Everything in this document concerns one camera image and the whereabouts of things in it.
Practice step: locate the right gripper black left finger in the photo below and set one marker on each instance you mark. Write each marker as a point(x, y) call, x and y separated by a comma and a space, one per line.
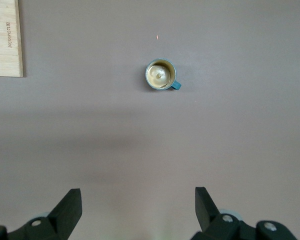
point(65, 215)

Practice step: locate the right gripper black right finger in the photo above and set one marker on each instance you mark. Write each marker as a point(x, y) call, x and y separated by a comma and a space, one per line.
point(205, 212)

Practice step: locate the teal cup with cream inside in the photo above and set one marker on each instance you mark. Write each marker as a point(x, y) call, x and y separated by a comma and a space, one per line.
point(160, 75)

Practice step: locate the brown table cover mat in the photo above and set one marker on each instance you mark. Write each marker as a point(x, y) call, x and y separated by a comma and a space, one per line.
point(150, 140)

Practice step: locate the bamboo cutting board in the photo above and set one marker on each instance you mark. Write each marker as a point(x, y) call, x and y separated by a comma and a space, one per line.
point(5, 50)

